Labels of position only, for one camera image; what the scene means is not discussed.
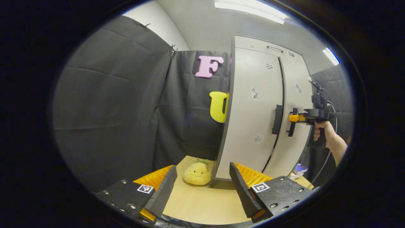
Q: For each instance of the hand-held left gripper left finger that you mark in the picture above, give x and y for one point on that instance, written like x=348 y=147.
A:
x=164 y=193

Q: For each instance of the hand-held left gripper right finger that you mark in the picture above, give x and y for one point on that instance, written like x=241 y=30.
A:
x=242 y=190

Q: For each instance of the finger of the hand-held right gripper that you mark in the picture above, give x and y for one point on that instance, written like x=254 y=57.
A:
x=296 y=118

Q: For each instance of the white shoe cabinet door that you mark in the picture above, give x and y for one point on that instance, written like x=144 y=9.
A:
x=246 y=126
x=292 y=155

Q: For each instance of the white double-door shoe cabinet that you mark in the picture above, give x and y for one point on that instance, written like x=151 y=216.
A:
x=246 y=41

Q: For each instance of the yellow plush toy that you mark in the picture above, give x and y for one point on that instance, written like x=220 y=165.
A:
x=196 y=173

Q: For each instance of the stack of blue books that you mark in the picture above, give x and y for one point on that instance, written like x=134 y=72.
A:
x=300 y=169

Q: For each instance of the small ceiling light panel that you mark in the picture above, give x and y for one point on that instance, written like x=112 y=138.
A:
x=330 y=56

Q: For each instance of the black backdrop cloth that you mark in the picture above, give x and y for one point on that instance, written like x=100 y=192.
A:
x=110 y=104

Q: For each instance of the large ceiling light panel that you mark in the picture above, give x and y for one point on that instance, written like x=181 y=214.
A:
x=250 y=9

